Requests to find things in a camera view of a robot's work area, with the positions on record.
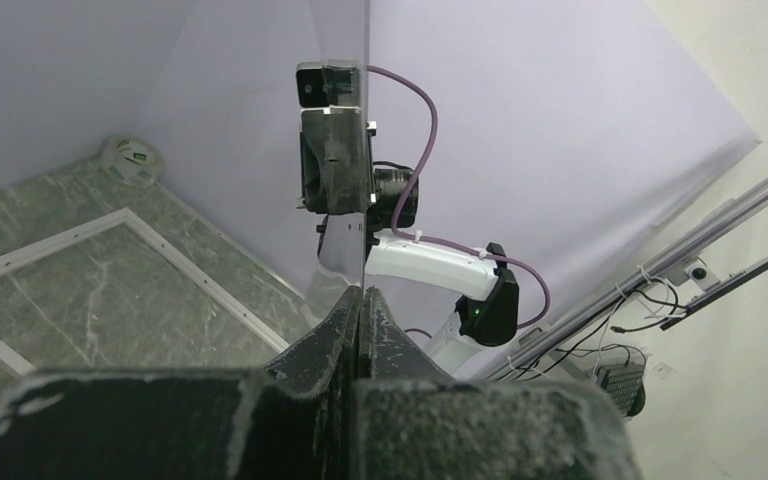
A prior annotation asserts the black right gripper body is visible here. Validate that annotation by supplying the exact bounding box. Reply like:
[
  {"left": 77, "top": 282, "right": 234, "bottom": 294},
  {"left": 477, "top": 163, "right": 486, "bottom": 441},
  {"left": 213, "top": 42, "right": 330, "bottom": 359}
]
[{"left": 299, "top": 109, "right": 372, "bottom": 215}]

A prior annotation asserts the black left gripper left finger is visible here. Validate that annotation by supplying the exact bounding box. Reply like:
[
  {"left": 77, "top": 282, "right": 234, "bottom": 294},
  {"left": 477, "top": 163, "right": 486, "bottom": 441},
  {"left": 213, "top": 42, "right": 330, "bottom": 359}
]
[{"left": 264, "top": 286, "right": 361, "bottom": 397}]

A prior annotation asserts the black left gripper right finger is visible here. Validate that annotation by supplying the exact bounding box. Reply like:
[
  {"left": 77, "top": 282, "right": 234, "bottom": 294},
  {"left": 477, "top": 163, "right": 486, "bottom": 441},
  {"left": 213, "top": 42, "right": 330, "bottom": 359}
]
[{"left": 360, "top": 287, "right": 453, "bottom": 381}]

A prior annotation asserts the clear acrylic sheet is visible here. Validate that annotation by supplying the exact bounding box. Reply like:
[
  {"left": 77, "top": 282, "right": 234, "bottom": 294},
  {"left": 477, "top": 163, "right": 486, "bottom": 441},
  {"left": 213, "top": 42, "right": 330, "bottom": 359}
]
[{"left": 306, "top": 1, "right": 370, "bottom": 318}]

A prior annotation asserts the white picture frame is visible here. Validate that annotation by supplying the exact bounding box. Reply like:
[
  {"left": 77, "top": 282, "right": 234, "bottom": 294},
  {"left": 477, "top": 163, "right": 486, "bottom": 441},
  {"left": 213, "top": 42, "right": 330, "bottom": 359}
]
[{"left": 0, "top": 209, "right": 288, "bottom": 377}]

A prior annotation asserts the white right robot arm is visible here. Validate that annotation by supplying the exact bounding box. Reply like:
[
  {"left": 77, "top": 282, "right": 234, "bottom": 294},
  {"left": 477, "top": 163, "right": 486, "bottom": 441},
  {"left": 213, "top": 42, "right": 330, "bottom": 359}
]
[{"left": 299, "top": 106, "right": 520, "bottom": 374}]

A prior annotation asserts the black keyboard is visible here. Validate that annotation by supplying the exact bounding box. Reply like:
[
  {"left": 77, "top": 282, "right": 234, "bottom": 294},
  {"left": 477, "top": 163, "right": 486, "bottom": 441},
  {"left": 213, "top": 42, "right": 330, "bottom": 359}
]
[{"left": 596, "top": 363, "right": 646, "bottom": 418}]

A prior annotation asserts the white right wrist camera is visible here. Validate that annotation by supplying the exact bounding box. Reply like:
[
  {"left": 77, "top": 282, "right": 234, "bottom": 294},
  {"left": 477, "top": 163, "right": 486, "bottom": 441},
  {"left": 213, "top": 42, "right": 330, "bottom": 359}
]
[{"left": 295, "top": 62, "right": 361, "bottom": 109}]

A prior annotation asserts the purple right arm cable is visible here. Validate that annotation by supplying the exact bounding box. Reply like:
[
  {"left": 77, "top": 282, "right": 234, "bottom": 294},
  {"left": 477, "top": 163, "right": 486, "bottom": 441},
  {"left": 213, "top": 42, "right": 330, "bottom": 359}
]
[{"left": 365, "top": 64, "right": 553, "bottom": 339}]

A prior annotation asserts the aluminium rail frame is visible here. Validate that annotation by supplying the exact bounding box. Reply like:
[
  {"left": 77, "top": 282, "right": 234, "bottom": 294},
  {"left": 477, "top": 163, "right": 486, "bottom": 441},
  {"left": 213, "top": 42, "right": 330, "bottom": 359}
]
[{"left": 478, "top": 177, "right": 768, "bottom": 380}]

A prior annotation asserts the black monitor on rail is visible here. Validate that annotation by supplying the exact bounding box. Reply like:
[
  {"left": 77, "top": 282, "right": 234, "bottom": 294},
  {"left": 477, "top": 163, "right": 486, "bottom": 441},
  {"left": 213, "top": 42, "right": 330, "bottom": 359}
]
[{"left": 660, "top": 257, "right": 768, "bottom": 331}]

